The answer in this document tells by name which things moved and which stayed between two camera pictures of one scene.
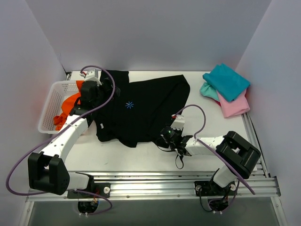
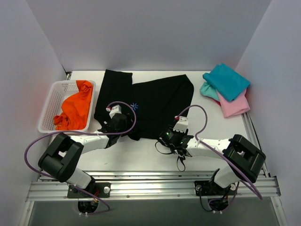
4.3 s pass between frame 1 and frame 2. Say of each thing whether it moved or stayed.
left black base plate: stayed
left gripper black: moved
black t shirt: moved
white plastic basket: stayed
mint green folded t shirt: stayed
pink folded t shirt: stayed
